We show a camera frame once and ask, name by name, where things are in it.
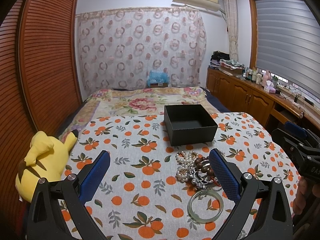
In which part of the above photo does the pink tissue box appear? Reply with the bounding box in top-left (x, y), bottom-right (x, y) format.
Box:
top-left (264, 80), bottom-right (276, 94)

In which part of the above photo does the stack of folded clothes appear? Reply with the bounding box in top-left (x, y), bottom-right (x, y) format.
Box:
top-left (209, 51), bottom-right (246, 76)

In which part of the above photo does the green jade bangle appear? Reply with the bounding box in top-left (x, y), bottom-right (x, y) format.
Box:
top-left (187, 190), bottom-right (224, 224)

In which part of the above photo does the yellow Pikachu plush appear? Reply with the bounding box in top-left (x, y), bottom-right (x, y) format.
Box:
top-left (15, 129), bottom-right (79, 203)

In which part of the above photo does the black jewelry box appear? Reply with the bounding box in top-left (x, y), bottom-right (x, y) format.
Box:
top-left (164, 105), bottom-right (218, 146)

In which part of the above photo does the cosmetic bottles group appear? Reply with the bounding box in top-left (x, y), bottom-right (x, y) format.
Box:
top-left (243, 68), bottom-right (271, 87)

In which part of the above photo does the beige side curtain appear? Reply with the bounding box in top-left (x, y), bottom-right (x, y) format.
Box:
top-left (223, 0), bottom-right (239, 61)

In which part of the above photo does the blue wrapped box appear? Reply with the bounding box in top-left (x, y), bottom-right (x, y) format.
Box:
top-left (147, 71), bottom-right (170, 88)

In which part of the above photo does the circle pattern curtain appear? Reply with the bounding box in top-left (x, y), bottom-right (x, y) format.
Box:
top-left (76, 7), bottom-right (207, 94)

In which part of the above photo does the grey window blind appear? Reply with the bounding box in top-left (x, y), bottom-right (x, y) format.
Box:
top-left (253, 0), bottom-right (319, 97)

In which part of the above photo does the brown wooden bead bracelet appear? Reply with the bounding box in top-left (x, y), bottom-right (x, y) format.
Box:
top-left (194, 156), bottom-right (216, 178)

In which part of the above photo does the wooden louvered wardrobe door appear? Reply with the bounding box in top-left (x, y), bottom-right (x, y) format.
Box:
top-left (1, 0), bottom-right (82, 232)

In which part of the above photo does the person's right hand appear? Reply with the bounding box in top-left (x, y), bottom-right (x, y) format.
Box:
top-left (293, 176), bottom-right (320, 215)

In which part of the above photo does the floral bed blanket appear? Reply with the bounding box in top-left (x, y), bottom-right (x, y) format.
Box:
top-left (58, 87), bottom-right (228, 141)

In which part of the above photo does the orange print tablecloth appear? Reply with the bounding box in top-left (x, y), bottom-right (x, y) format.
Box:
top-left (63, 112), bottom-right (300, 239)

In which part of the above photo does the white pearl necklace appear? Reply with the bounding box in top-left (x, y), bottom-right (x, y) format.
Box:
top-left (175, 151), bottom-right (200, 183)

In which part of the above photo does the wooden sideboard cabinet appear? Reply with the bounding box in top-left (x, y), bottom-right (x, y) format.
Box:
top-left (206, 68), bottom-right (319, 134)

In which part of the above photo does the silver chain jewelry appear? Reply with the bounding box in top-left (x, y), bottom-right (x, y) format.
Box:
top-left (188, 167), bottom-right (221, 190)

